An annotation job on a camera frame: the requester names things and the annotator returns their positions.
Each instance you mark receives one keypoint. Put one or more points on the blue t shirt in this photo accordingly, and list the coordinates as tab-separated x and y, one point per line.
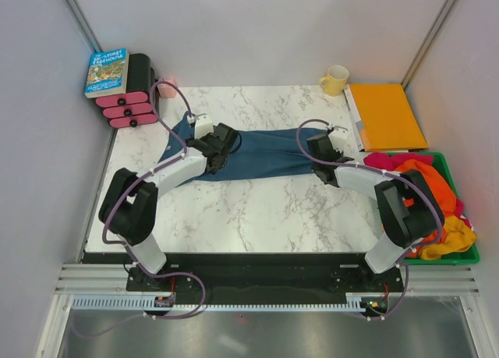
261	154

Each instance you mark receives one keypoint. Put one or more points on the small pink box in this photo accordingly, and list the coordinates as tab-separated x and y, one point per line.
167	90

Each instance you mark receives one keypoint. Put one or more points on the green plastic bin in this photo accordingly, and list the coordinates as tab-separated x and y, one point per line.
471	256

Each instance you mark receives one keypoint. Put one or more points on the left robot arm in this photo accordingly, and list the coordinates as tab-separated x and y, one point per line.
130	204

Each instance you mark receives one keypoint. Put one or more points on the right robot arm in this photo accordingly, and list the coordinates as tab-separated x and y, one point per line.
409	212

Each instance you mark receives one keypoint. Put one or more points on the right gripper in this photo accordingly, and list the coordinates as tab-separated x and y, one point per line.
337	151

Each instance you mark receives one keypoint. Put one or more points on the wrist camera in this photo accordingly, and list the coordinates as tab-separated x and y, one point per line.
337	135
201	124

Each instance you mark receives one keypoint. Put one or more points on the orange folder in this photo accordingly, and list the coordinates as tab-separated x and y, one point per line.
388	118

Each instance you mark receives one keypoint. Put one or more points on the blue treehouse book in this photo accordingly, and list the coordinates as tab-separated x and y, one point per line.
107	73

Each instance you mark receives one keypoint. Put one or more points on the yellow mug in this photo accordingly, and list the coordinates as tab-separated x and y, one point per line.
334	81

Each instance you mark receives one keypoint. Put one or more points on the white board under folder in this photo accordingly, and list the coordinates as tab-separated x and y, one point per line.
357	123

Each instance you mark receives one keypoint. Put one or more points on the magenta t shirt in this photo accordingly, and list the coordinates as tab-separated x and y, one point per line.
391	162

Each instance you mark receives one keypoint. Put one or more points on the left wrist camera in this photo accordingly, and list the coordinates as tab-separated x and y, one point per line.
201	124

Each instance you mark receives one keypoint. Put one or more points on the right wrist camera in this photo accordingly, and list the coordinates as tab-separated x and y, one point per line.
337	135

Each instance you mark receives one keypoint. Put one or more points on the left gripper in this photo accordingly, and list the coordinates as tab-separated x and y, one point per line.
204	139

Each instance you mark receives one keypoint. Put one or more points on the yellow t shirt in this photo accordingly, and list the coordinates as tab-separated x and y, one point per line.
458	237

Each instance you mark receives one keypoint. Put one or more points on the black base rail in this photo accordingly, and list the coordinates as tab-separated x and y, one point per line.
265	277

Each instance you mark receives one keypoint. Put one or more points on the white slotted cable duct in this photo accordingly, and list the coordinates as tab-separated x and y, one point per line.
163	302

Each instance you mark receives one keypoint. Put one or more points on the black pink organizer rack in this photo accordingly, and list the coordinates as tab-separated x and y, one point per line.
132	108

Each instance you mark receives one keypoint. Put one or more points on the orange t shirt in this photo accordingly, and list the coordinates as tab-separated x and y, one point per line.
442	192

